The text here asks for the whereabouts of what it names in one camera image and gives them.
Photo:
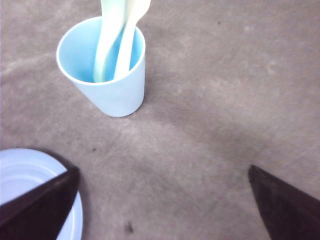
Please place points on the mint green plastic spoon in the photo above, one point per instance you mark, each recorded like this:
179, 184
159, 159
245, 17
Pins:
113, 15

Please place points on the white plastic fork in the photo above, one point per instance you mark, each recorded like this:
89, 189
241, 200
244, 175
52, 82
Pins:
136, 9

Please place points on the light blue plastic cup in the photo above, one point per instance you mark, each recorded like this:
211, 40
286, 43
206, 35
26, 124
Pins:
75, 56

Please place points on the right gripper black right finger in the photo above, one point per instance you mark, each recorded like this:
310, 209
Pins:
287, 212

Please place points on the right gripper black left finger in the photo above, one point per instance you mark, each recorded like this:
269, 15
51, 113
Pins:
40, 213

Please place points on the blue plastic plate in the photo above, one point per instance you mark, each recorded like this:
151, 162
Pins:
22, 169

